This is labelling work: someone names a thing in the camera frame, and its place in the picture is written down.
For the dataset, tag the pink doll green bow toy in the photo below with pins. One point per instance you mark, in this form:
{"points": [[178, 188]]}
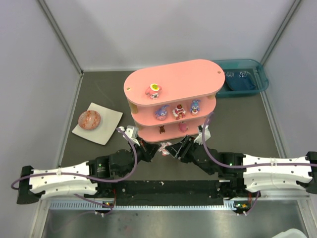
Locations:
{"points": [[153, 91]]}

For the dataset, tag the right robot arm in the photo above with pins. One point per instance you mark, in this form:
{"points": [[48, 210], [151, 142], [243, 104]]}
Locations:
{"points": [[246, 173]]}

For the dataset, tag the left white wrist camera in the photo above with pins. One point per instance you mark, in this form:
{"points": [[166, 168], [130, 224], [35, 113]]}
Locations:
{"points": [[132, 133]]}

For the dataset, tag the red strawberry cake toy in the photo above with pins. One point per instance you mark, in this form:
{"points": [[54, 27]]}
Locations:
{"points": [[179, 112]]}

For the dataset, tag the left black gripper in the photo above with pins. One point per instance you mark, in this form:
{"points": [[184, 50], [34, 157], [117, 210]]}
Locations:
{"points": [[150, 151]]}

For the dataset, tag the purple bunny head toy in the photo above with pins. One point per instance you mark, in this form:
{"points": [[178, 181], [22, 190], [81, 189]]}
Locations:
{"points": [[161, 113]]}

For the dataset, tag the red patterned bowl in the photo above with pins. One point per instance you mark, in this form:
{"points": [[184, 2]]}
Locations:
{"points": [[89, 120]]}

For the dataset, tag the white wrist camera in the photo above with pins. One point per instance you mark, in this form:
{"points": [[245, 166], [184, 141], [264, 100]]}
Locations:
{"points": [[203, 135], [132, 133]]}

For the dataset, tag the purple long-ear bunny toy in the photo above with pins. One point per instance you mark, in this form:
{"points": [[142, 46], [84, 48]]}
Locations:
{"points": [[195, 107]]}

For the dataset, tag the pink figure toy on shelf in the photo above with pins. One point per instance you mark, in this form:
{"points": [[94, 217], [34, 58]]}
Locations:
{"points": [[183, 127]]}

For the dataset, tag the pink three-tier toy shelf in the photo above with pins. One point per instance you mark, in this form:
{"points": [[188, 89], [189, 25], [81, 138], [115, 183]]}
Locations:
{"points": [[181, 83]]}

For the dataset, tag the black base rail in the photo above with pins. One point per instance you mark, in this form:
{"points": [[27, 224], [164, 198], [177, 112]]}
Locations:
{"points": [[168, 192]]}

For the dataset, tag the white square plate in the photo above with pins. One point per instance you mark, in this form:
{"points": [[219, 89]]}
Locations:
{"points": [[109, 122]]}

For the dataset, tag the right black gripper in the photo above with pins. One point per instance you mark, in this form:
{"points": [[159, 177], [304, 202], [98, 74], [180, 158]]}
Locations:
{"points": [[180, 149]]}

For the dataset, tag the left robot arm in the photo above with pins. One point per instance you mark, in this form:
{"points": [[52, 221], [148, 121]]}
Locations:
{"points": [[93, 178]]}

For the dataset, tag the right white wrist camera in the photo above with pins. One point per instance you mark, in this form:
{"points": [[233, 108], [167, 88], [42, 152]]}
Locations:
{"points": [[203, 135]]}

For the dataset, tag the small brown bear toy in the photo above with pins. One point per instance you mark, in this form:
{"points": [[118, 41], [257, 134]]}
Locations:
{"points": [[161, 129]]}

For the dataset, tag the teal plastic bin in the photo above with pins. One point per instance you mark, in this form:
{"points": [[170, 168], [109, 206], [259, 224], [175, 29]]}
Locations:
{"points": [[253, 67]]}

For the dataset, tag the white slotted cable duct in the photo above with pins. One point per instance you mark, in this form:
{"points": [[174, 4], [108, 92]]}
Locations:
{"points": [[84, 205]]}

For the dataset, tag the pink bonnet melody toy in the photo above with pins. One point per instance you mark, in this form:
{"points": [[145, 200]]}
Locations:
{"points": [[162, 148]]}

